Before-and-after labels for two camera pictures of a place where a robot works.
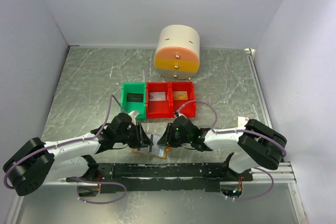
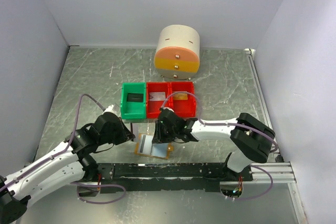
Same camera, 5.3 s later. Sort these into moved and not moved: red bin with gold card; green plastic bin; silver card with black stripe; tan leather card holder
Moved: silver card with black stripe
Not moved: green plastic bin; red bin with gold card; tan leather card holder
